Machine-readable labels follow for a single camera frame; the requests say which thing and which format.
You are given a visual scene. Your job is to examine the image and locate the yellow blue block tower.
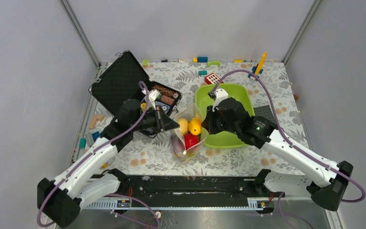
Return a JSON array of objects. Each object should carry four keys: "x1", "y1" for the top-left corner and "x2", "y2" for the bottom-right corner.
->
[{"x1": 252, "y1": 52, "x2": 267, "y2": 78}]

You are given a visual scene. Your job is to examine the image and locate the red white toy block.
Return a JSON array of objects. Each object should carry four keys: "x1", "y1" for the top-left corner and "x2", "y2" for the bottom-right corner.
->
[{"x1": 204, "y1": 73, "x2": 220, "y2": 84}]

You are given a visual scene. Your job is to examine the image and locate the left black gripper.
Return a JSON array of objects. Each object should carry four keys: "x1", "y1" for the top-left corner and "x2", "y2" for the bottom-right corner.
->
[{"x1": 131, "y1": 105, "x2": 180, "y2": 133}]

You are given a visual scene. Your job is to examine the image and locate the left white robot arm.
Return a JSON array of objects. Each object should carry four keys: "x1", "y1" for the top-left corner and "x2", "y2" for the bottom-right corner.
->
[{"x1": 37, "y1": 99, "x2": 179, "y2": 228}]

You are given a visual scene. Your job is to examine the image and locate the blue lego brick back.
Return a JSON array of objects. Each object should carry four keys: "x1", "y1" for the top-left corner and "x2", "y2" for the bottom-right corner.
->
[{"x1": 196, "y1": 56, "x2": 208, "y2": 63}]

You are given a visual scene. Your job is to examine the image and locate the clear zip top bag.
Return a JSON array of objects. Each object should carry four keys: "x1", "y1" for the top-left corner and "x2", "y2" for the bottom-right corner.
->
[{"x1": 171, "y1": 104, "x2": 208, "y2": 161}]

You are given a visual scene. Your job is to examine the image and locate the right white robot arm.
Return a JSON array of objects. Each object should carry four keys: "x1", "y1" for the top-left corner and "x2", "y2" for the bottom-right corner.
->
[{"x1": 202, "y1": 98, "x2": 353, "y2": 211}]

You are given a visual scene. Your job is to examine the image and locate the grey lego baseplate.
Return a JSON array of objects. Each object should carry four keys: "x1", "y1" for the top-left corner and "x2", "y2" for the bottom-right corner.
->
[{"x1": 254, "y1": 105, "x2": 276, "y2": 124}]

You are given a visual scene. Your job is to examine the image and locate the orange toy mango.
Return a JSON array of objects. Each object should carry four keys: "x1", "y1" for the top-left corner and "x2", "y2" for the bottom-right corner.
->
[{"x1": 188, "y1": 117, "x2": 202, "y2": 136}]

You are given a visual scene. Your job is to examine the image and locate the black poker chip case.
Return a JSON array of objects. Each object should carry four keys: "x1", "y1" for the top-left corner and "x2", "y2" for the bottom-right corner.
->
[{"x1": 89, "y1": 51, "x2": 182, "y2": 136}]

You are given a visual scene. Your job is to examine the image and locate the teal block left edge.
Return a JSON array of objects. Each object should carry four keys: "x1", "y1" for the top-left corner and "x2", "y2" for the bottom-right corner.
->
[{"x1": 78, "y1": 138, "x2": 86, "y2": 149}]

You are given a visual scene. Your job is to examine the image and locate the red toy apple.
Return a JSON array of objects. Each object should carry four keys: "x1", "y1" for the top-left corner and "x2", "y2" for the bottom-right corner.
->
[{"x1": 184, "y1": 132, "x2": 200, "y2": 150}]

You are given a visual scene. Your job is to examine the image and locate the green arch block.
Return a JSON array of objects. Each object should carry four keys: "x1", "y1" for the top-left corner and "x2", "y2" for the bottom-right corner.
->
[{"x1": 207, "y1": 61, "x2": 221, "y2": 67}]

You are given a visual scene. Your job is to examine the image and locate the peach wooden block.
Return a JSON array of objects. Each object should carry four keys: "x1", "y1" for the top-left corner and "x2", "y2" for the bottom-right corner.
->
[{"x1": 88, "y1": 114, "x2": 104, "y2": 129}]

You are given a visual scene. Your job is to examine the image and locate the yellow toy lemon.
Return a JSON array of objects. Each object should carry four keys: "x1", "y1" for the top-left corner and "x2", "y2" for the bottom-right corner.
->
[{"x1": 178, "y1": 118, "x2": 189, "y2": 135}]

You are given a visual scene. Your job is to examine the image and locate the purple toy eggplant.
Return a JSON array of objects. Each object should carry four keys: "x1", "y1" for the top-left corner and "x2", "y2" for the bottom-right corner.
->
[{"x1": 171, "y1": 138, "x2": 185, "y2": 157}]

